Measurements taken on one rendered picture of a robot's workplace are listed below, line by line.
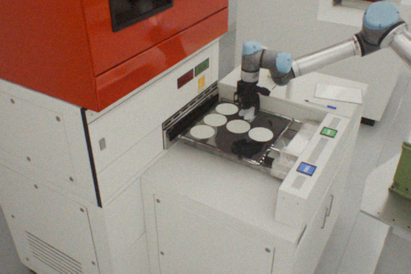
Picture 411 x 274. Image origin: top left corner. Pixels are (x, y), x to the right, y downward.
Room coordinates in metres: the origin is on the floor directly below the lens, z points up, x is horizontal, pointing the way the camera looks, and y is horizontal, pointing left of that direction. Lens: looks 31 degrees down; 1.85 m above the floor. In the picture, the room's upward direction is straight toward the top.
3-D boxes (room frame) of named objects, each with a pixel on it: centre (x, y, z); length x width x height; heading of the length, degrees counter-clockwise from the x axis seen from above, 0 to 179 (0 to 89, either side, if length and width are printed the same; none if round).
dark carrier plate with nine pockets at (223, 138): (1.44, -0.14, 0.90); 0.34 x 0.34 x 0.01; 59
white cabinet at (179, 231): (1.46, -0.27, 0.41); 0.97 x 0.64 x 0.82; 149
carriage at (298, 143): (1.32, -0.38, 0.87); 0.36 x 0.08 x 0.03; 149
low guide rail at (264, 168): (1.31, -0.13, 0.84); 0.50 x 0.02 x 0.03; 59
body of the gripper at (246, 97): (1.47, -0.18, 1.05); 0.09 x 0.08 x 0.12; 123
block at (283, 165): (1.19, -0.30, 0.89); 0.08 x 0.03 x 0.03; 59
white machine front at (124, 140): (1.39, 0.15, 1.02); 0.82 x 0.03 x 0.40; 149
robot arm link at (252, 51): (1.47, -0.19, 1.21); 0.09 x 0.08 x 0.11; 65
